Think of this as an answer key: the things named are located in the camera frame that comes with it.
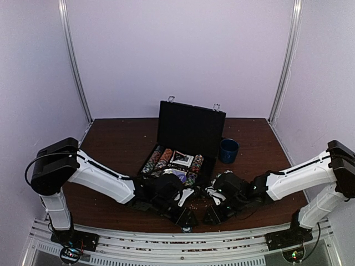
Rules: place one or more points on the purple small blind button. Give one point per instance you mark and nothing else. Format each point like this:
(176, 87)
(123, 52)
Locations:
(182, 177)

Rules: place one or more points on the aluminium frame post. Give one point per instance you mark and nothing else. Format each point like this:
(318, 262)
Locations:
(287, 62)
(63, 12)

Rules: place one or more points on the left aluminium frame post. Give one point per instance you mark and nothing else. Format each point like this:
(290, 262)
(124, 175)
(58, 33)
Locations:
(63, 12)

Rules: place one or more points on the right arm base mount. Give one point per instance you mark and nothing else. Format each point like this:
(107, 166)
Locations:
(288, 238)

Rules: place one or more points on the poker chip row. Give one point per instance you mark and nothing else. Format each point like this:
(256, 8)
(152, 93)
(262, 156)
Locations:
(194, 170)
(153, 159)
(159, 168)

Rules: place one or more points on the brown poker chip roll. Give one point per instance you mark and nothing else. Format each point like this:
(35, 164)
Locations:
(166, 156)

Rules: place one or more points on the dark blue mug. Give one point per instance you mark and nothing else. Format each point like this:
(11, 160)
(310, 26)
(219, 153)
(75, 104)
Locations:
(228, 151)

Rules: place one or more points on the black poker case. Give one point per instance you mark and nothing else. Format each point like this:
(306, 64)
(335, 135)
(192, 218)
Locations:
(192, 130)

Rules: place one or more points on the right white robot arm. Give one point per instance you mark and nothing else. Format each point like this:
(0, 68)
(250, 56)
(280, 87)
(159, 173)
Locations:
(333, 167)

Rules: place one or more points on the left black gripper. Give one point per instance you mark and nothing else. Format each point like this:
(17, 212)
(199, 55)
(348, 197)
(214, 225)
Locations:
(184, 217)

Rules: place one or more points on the triangular all-in button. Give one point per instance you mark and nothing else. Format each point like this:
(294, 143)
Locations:
(177, 156)

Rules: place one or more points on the playing card deck box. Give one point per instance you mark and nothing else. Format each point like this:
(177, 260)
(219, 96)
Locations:
(186, 162)

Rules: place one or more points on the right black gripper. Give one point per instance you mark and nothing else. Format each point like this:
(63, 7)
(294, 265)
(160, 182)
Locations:
(214, 216)

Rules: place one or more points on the left poker chip row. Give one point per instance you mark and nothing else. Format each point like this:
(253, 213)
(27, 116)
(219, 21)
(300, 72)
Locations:
(153, 159)

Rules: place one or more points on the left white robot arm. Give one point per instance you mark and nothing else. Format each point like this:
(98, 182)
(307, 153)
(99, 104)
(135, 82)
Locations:
(64, 161)

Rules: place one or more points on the right aluminium frame post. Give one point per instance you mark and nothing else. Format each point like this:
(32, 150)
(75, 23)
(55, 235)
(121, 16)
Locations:
(287, 62)

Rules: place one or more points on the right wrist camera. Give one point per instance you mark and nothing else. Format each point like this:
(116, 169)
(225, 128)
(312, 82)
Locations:
(227, 186)

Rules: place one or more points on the blue white poker chip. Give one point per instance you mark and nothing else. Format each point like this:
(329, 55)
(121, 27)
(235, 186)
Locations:
(186, 229)

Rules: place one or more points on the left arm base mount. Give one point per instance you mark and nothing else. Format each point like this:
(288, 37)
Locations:
(73, 238)

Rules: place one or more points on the right poker chip row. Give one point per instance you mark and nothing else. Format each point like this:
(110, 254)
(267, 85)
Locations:
(194, 170)

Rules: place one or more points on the aluminium front rail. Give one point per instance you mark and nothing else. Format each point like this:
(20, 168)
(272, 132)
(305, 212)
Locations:
(243, 247)

